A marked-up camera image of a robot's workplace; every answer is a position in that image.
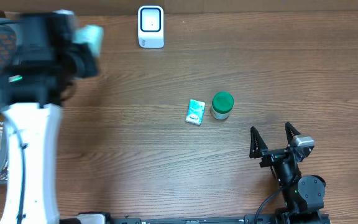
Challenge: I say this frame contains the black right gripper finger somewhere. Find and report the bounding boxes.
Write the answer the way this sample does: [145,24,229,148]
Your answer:
[249,126,268,159]
[285,122,301,145]

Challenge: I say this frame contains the long teal wipes pack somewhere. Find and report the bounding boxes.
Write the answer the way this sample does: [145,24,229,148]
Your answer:
[73,25,104,57]

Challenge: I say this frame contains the small teal tissue pack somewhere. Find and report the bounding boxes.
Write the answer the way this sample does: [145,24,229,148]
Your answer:
[185,99,206,126]

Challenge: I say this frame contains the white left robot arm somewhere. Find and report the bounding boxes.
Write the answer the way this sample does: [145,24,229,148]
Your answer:
[0,9,106,224]

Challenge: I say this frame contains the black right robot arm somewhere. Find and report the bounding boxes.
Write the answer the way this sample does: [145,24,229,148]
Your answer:
[244,122,331,224]

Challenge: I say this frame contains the white barcode scanner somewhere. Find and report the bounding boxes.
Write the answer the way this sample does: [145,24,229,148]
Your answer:
[137,5,165,49]

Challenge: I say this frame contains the green lid jar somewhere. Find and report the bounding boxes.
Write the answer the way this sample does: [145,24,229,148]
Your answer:
[211,91,234,120]

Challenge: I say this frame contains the black cable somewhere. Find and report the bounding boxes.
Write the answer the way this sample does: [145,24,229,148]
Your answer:
[254,185,284,224]

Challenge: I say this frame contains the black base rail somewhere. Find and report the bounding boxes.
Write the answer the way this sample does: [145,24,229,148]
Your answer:
[112,214,279,224]

